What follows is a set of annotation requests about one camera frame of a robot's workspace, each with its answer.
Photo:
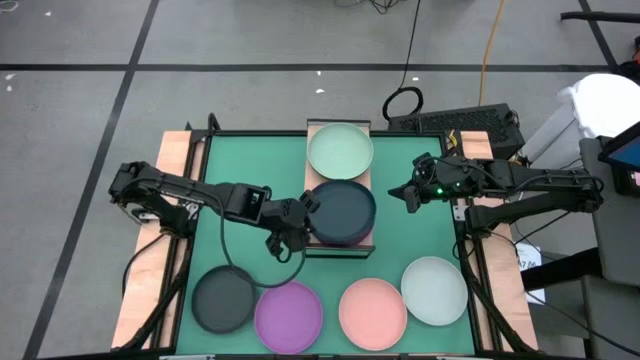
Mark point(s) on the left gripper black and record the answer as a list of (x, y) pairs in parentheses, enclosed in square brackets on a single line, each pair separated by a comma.
[(287, 217)]

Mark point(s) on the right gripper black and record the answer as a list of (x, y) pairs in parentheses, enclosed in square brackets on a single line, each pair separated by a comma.
[(440, 177)]

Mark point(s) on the dark grey plate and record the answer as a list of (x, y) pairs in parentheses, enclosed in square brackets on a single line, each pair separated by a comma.
[(223, 299), (345, 212)]

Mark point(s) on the purple plate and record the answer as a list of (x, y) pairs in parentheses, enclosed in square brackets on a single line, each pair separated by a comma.
[(347, 244), (288, 320)]

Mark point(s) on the sage green plate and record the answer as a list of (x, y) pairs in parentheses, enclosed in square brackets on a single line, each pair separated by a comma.
[(340, 150)]

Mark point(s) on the off-white plate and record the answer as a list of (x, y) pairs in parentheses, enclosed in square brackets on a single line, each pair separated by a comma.
[(434, 291)]

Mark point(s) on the pink plate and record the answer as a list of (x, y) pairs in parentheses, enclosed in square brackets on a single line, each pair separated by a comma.
[(372, 314)]

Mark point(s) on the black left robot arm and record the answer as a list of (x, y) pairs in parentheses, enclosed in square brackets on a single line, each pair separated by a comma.
[(170, 187)]

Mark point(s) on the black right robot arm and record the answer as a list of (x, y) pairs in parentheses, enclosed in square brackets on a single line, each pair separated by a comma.
[(540, 180)]

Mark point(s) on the black-framed wooden shelf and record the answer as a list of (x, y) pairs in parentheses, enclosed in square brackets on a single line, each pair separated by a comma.
[(370, 182)]

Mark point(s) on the green table mat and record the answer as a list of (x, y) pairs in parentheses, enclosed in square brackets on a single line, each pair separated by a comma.
[(250, 150)]

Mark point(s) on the black perforated computer case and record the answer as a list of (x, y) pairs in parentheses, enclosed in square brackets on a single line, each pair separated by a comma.
[(470, 122)]

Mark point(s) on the white paper sheet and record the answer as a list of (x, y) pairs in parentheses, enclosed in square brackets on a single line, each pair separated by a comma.
[(530, 260)]

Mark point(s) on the grey cart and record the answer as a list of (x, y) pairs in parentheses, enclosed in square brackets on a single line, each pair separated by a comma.
[(615, 240)]

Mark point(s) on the white cloth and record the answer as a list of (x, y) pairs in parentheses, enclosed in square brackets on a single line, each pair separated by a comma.
[(605, 102)]

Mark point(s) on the black tablet screen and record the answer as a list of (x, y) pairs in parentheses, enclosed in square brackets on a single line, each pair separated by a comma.
[(625, 155)]

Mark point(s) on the black metal bar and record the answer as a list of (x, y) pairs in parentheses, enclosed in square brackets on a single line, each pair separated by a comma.
[(600, 17)]

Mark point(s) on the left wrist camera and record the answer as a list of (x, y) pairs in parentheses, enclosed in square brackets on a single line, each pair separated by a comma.
[(285, 241)]

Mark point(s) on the black metal table frame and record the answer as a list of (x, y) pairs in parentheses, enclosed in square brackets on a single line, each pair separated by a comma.
[(240, 133)]

